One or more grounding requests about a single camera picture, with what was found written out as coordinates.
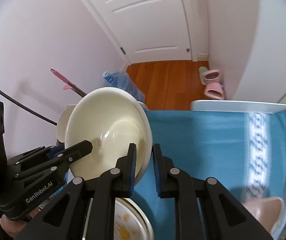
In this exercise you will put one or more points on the person's left hand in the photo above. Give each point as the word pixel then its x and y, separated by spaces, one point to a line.
pixel 12 228

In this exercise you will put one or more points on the cream round bowl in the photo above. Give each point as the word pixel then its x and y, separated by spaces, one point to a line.
pixel 111 119

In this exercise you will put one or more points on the beige square handled dish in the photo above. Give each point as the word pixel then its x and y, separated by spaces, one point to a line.
pixel 268 211

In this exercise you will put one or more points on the white refrigerator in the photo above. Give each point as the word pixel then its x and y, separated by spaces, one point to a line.
pixel 264 78

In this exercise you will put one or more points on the yellow bear print plate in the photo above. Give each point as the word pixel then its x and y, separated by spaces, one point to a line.
pixel 130 222

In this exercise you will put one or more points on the white grey-sided bowl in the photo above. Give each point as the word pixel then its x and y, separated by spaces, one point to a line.
pixel 62 123

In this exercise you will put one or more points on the green slipper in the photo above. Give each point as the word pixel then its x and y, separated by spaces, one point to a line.
pixel 202 70

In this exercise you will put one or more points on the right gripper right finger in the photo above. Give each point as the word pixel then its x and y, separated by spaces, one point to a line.
pixel 204 209

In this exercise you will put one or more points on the blue table cloth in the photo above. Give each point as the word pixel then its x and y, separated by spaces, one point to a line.
pixel 245 152

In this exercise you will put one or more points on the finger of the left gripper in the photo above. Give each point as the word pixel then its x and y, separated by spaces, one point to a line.
pixel 37 155
pixel 68 155

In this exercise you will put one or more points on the pink mop handle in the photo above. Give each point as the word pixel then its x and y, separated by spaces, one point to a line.
pixel 69 85

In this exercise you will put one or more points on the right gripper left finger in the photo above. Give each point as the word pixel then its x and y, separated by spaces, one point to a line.
pixel 84 209

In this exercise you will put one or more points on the white door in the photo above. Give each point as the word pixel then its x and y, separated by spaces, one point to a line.
pixel 144 30

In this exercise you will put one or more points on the blue water bottle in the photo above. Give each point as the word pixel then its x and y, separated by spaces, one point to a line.
pixel 122 80

